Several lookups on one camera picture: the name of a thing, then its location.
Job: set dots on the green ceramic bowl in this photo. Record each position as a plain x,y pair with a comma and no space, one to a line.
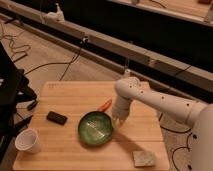
95,128

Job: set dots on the beige square sponge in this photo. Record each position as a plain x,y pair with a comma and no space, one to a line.
144,158

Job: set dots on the orange carrot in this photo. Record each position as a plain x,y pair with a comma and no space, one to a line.
105,106

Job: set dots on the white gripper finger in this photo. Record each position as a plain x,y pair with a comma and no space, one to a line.
118,123

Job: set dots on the white paper cup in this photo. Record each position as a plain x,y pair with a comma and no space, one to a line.
28,141

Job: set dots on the small clear bottle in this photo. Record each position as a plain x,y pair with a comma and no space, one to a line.
127,73

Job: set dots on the black rectangular block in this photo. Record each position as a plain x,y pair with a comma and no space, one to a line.
56,118

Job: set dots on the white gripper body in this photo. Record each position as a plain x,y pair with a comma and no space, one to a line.
121,108

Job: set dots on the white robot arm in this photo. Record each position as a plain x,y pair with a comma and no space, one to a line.
195,114

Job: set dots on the white object on rail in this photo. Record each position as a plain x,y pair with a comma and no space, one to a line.
58,15

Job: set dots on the black chair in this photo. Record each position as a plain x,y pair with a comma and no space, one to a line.
13,90

